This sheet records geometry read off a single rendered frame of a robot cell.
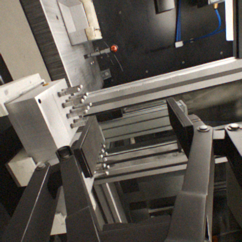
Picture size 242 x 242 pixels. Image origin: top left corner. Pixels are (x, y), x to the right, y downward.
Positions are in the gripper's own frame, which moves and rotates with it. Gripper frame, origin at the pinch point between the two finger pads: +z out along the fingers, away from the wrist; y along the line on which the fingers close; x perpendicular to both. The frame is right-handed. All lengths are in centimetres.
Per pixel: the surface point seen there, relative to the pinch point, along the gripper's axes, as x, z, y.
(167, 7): 12.8, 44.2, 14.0
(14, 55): 19, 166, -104
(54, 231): -19.0, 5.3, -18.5
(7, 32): 40, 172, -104
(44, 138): -1.4, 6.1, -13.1
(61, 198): -12.4, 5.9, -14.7
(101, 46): 8, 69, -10
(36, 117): 1.8, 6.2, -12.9
